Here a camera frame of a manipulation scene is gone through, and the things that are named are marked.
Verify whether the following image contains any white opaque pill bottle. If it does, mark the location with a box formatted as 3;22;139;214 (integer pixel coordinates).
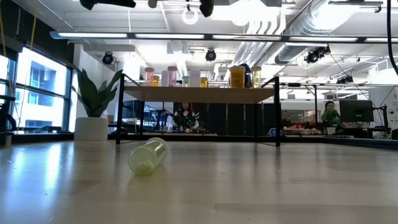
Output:
189;69;201;88

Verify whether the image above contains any pink pill bottle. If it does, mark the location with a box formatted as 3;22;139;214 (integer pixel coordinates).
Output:
167;65;178;87

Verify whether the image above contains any salmon pill bottle white cap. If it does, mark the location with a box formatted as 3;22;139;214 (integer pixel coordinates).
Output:
144;67;155;87

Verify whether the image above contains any pale yellow pill bottle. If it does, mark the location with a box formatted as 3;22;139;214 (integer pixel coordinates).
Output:
251;65;262;89

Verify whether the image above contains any green pill bottle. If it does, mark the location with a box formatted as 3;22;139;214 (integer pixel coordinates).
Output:
127;137;169;176

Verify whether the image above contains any black overhead light bar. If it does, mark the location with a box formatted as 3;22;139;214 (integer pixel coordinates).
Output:
49;30;398;44

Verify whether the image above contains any large glass window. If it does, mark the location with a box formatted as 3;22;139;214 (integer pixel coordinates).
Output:
0;46;74;133

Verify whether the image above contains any person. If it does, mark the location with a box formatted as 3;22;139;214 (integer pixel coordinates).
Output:
170;101;200;133
320;100;343;129

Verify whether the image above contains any black partition panel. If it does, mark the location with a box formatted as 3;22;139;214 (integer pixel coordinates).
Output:
198;102;282;137

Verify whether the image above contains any green plant white pot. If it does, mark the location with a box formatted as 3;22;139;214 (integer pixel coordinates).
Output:
70;67;124;141

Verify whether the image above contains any black office chair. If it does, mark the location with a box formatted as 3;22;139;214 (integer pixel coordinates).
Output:
0;95;17;147

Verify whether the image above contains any black computer monitor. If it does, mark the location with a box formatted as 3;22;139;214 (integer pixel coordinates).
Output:
338;99;375;123

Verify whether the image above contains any white ring lamp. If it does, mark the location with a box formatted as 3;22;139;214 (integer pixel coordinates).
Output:
182;6;200;26

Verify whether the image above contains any silver ventilation duct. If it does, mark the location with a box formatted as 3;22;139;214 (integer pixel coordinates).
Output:
273;0;358;65

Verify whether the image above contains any black hanging cable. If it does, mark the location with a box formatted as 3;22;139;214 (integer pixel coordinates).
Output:
386;0;398;77

